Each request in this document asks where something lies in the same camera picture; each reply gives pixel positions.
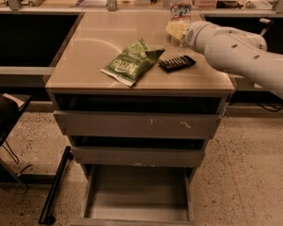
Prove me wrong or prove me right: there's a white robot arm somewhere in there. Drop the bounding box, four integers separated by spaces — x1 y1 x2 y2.
165 21 283 100

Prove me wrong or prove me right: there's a grey drawer cabinet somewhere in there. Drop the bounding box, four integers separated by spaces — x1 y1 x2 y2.
44 10 236 226

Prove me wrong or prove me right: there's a green chip bag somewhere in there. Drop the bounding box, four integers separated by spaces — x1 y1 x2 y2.
101 39 165 87

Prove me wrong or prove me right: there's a black chair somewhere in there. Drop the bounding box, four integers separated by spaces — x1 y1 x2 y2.
0 93 31 188

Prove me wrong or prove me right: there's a middle grey drawer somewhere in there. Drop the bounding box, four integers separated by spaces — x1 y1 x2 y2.
71 146 204 168

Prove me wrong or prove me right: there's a black snack bar packet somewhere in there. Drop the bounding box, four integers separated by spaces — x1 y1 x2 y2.
159 56 196 73

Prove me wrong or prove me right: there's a white handled stick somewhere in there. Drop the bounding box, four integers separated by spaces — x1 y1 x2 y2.
259 18 274 37

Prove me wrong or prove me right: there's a bottom grey open drawer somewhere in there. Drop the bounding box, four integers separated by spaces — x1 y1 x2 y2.
71 166 196 226

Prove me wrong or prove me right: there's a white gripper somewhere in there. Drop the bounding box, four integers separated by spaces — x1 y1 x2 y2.
165 21 216 53

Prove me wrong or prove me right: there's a black floor bar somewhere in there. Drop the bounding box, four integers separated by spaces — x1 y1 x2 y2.
39 146 71 225

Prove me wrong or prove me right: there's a clear plastic water bottle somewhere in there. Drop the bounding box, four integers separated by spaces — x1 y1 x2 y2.
170 0 191 50

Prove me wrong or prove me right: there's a top grey drawer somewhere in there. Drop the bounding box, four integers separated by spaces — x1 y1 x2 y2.
54 110 221 139

